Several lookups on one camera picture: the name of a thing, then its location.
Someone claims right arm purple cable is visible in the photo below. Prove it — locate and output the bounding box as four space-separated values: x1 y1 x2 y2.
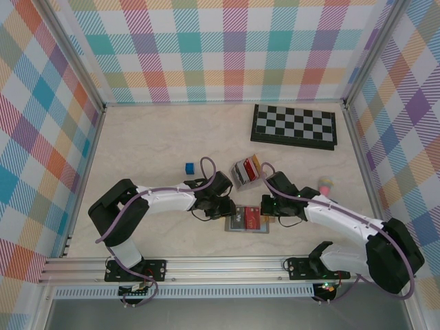
261 162 414 307

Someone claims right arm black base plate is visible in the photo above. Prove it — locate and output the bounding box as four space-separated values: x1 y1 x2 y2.
287 257 351 281

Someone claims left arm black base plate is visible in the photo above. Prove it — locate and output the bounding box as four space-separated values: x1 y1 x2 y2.
104 259 168 283

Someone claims slotted white cable duct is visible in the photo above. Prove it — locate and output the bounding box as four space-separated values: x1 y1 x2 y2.
54 287 316 299

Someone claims grey leather card holder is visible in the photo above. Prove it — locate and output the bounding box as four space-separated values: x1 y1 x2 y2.
224 205 273 235

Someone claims pink toy microphone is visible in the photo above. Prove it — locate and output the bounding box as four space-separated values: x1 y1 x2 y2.
318 175 336 195

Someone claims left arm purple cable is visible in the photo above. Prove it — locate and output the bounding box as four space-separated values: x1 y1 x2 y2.
95 157 218 309

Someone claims black grey chess board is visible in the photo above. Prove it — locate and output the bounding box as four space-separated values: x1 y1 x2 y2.
250 103 338 151

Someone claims aluminium table edge rail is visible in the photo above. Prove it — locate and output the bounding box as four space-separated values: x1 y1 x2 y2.
60 106 107 259
343 101 396 255

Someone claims black VIP card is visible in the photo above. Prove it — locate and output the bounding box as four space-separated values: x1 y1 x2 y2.
228 207 245 230

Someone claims red card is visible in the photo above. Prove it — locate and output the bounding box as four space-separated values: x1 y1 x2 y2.
244 206 263 230
241 158 259 182

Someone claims small circuit board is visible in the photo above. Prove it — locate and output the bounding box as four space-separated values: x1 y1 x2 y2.
118 283 152 298
314 281 340 296

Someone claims aluminium frame post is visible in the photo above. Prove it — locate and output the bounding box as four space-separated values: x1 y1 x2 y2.
342 0 406 107
36 0 106 113

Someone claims wide aluminium base rail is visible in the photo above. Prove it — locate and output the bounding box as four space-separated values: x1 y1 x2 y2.
37 256 419 285

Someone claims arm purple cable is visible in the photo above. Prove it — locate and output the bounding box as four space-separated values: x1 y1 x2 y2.
261 162 414 307
95 157 218 309

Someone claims aluminium frame leg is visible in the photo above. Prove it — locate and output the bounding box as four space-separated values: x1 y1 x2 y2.
400 282 424 330
32 284 56 330

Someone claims clear acrylic card stand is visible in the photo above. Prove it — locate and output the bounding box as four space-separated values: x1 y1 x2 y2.
228 153 265 193

